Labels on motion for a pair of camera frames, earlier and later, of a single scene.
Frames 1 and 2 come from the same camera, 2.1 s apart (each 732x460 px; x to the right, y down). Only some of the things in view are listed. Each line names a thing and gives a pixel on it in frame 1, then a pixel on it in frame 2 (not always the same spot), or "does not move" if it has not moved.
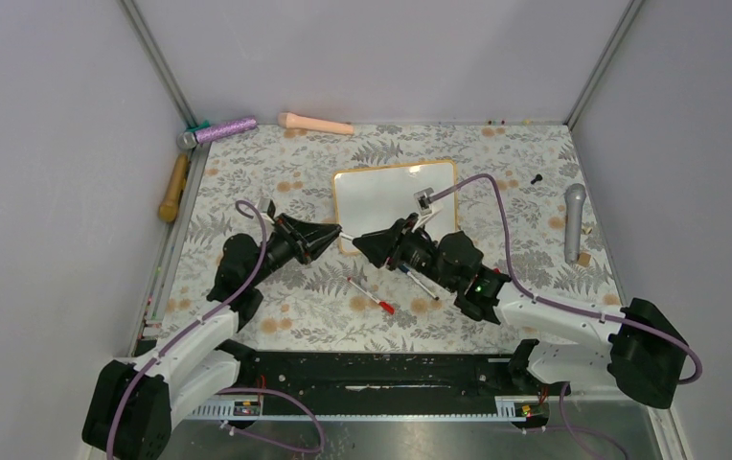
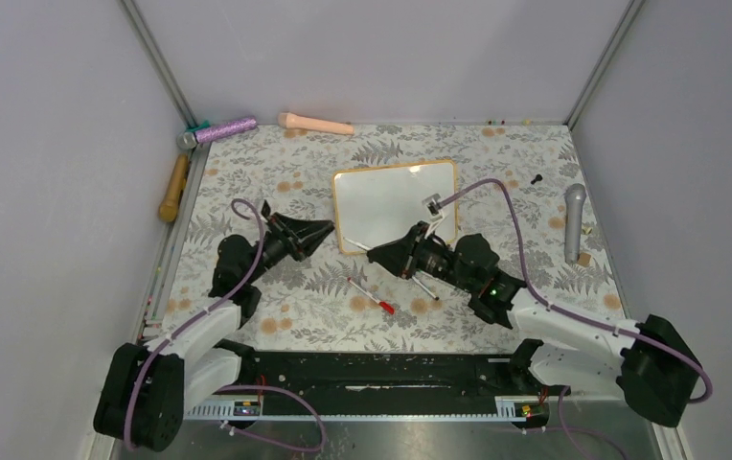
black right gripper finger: (381, 240) to (407, 241)
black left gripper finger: (307, 230) does not move
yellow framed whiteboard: (368, 198) does not move
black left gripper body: (285, 247) does not move
